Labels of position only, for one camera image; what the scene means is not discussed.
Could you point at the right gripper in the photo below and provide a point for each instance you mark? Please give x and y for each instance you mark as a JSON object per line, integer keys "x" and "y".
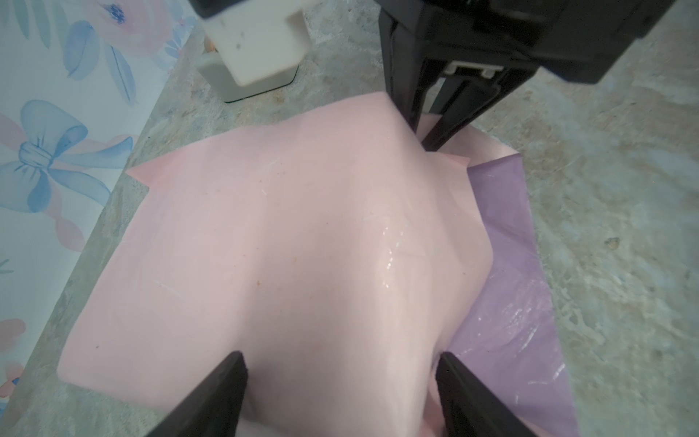
{"x": 578, "y": 41}

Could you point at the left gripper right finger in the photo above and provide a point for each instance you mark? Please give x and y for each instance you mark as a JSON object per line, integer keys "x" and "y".
{"x": 469, "y": 408}

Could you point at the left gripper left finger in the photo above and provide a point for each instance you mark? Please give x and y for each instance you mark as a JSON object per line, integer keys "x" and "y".
{"x": 213, "y": 408}

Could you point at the purple wrapping paper sheet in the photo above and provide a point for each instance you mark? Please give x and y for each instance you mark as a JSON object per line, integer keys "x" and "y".
{"x": 341, "y": 259}

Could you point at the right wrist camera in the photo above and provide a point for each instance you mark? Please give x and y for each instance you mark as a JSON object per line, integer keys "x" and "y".
{"x": 256, "y": 39}

